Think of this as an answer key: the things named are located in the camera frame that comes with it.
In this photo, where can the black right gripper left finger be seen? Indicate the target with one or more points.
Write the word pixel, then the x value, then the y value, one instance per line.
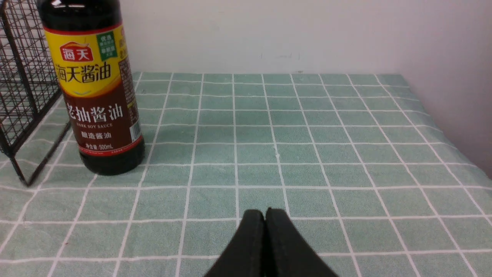
pixel 243 255

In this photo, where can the black wire mesh rack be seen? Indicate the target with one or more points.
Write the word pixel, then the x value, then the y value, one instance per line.
pixel 29 87

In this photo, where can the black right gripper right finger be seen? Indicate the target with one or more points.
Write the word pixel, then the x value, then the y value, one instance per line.
pixel 286 252

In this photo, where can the dark soy sauce bottle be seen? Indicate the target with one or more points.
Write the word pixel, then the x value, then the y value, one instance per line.
pixel 86 40

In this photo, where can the green checkered tablecloth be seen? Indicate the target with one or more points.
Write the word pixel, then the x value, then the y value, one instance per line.
pixel 355 160

